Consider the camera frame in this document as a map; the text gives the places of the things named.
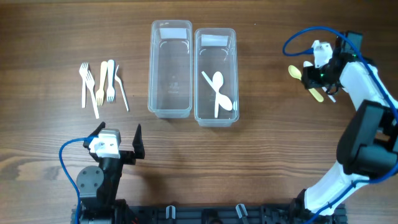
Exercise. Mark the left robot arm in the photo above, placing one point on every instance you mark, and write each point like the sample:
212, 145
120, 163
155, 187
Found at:
98, 185

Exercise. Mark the white spoon bowl up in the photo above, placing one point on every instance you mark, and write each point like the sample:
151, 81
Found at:
217, 84

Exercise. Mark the yellow plastic spoon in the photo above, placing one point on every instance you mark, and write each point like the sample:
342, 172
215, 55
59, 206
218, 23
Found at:
296, 73

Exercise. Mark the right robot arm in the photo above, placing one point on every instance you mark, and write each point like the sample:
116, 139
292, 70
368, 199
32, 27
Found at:
366, 153

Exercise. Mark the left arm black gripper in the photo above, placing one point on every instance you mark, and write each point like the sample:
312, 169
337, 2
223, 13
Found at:
129, 155

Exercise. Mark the yellow plastic fork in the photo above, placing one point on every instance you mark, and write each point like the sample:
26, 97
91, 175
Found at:
102, 79

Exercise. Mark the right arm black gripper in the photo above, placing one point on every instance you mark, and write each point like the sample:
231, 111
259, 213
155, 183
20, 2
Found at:
309, 79

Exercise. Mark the white spoon bowl down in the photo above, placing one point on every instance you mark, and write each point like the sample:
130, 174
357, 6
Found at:
227, 103

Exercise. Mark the left clear plastic container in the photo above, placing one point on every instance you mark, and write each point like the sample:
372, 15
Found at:
170, 69

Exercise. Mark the thin white plastic fork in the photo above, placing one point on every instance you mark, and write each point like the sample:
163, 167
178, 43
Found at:
120, 82

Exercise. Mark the leftmost white plastic fork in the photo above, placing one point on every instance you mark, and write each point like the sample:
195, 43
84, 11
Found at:
83, 71

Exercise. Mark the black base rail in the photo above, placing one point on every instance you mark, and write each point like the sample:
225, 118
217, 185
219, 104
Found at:
238, 214

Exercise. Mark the clear plastic container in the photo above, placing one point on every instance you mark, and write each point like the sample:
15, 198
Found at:
170, 69
216, 51

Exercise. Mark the thin-handled white spoon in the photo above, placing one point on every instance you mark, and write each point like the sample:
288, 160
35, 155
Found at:
307, 64

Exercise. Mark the pale blue plastic fork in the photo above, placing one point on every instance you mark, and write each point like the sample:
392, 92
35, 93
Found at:
110, 92

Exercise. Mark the right clear plastic container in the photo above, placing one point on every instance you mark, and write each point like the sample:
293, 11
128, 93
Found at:
216, 51

